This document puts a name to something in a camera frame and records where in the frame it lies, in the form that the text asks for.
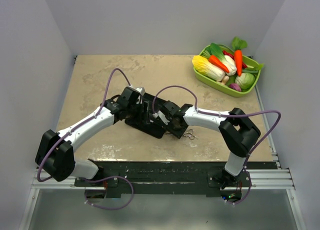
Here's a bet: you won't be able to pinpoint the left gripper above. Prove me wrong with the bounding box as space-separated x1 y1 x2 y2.
125 100 150 124

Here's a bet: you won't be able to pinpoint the black tool case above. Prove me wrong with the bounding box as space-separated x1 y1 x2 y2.
124 93 173 139

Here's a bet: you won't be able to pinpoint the silver scissors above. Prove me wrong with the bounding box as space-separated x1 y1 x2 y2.
165 128 199 140

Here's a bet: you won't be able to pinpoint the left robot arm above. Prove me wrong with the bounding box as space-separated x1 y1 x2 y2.
35 86 145 186

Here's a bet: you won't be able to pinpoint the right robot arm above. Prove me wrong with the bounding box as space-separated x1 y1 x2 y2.
154 101 261 187

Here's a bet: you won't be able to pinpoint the toy napa cabbage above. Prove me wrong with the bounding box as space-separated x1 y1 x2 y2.
192 55 226 82

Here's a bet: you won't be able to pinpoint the toy mushroom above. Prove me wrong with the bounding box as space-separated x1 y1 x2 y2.
220 75 230 85

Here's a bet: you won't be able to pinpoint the toy purple onion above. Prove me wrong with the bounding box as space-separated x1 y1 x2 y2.
228 83 242 92

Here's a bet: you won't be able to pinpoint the toy carrot left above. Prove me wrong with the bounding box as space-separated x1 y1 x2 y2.
208 55 229 73

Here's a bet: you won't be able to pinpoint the toy carrot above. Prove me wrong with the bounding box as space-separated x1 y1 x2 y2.
208 55 229 73
231 36 248 77

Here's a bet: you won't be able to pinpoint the green vegetable tray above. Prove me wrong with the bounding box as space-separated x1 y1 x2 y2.
193 44 262 98

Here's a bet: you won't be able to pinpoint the toy bok choy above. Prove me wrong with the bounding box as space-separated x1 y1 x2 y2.
210 43 237 76

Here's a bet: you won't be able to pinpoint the toy green cabbage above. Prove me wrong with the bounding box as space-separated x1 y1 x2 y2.
235 73 256 91

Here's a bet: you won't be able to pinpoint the toy red chili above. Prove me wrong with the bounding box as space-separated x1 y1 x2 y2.
222 50 248 69

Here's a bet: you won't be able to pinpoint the toy carrot right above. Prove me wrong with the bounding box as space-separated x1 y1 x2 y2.
231 36 248 77

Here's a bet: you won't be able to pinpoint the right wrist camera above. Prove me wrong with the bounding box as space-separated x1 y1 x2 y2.
152 110 170 125

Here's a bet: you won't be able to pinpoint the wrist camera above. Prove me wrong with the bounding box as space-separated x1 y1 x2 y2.
129 85 146 96
152 110 170 125

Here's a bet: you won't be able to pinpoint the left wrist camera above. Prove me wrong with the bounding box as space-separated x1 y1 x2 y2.
129 85 146 96

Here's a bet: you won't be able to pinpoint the aluminium rail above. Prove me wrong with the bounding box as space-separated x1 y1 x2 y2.
31 169 295 190

